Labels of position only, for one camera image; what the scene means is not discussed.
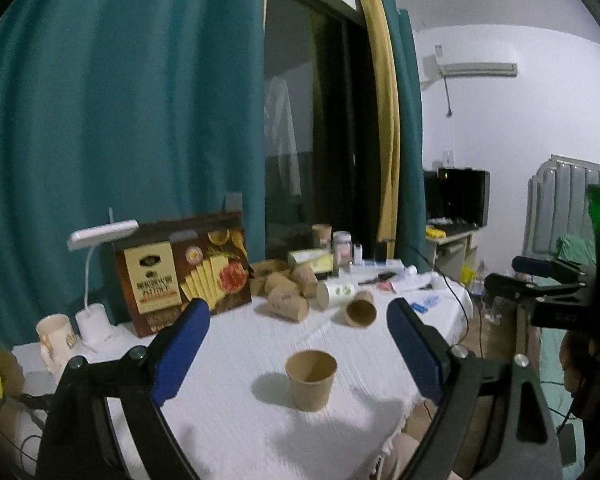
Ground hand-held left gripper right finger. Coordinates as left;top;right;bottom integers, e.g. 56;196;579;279
386;298;564;480

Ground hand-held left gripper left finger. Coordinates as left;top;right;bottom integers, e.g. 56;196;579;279
35;298;212;480

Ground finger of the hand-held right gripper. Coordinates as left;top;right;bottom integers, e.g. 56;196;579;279
511;255;597;283
483;272;592;307

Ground brown paper cup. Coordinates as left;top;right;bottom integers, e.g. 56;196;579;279
311;223;333;250
291;264;320;299
267;292;310;323
285;350;338;413
344;290;378;328
264;273;300;297

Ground white paper cup green print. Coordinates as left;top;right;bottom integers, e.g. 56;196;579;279
316;280;357;310

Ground person's right hand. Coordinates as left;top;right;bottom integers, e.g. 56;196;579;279
559;330;600;413

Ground green cloth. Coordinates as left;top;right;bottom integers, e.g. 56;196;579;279
555;234;597;267

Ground blue packet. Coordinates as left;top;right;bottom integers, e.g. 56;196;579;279
409;294;441;314

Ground small beige desk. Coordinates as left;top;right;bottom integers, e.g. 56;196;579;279
425;224;481;283

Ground grey padded headboard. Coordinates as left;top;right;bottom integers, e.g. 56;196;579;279
526;154;600;273

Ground brown food gift box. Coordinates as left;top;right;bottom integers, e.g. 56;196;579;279
112;211;253;338

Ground black monitor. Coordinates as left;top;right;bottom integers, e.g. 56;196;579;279
424;166;491;229

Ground white tablecloth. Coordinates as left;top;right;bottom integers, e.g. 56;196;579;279
11;257;475;480

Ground white desk lamp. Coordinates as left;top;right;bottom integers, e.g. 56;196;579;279
67;207;140;346

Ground white printed mug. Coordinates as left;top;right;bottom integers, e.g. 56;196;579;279
35;313;83;368

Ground clear glass jar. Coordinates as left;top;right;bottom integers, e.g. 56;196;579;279
332;231;353;267

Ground yellow white carton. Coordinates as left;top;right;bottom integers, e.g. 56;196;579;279
287;249;335;277

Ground narrow teal curtain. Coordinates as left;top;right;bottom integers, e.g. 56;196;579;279
375;0;428;268

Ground yellow curtain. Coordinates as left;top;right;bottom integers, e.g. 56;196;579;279
350;0;402;246

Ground white air conditioner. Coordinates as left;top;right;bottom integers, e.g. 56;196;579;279
419;40;519;83

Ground wide teal curtain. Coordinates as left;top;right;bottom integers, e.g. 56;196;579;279
0;0;270;351

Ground dark glass window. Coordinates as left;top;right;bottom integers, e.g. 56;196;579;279
264;0;383;263

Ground black cable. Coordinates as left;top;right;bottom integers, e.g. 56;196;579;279
402;242;476;346

